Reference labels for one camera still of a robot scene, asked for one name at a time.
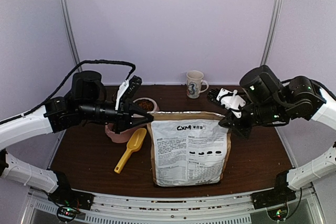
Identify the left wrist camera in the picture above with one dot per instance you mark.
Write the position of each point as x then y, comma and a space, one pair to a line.
126, 90

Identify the pink double pet feeder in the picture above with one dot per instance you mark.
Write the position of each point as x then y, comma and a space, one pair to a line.
124, 136

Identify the aluminium corner post left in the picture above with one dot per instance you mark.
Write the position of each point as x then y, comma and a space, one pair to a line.
69, 31

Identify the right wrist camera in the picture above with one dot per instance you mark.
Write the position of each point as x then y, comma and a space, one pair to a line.
230, 100

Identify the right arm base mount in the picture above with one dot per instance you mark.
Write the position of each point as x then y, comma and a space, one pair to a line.
276, 199

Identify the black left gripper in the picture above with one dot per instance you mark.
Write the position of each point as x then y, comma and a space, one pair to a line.
124, 115

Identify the pet food bag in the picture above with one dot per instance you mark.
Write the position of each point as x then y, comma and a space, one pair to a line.
188, 148

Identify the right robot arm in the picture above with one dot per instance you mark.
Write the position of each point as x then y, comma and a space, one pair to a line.
269, 102

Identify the white patterned ceramic mug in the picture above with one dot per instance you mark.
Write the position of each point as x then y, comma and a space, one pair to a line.
196, 84

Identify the yellow plastic scoop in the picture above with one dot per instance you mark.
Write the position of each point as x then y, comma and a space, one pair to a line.
133, 145

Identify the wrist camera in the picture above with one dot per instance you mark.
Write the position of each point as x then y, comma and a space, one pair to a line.
230, 100
126, 90

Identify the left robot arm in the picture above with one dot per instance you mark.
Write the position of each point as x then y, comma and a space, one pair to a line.
86, 101

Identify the aluminium corner post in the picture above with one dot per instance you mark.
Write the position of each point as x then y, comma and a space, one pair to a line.
271, 30
69, 31

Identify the brown kibble in steel bowl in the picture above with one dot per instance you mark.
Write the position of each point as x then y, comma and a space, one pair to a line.
145, 104

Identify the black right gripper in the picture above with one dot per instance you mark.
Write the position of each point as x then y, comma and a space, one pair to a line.
244, 131

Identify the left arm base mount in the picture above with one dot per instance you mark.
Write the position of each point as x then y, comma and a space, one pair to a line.
69, 202

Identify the aluminium corner post right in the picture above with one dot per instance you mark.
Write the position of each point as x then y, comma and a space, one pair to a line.
271, 30

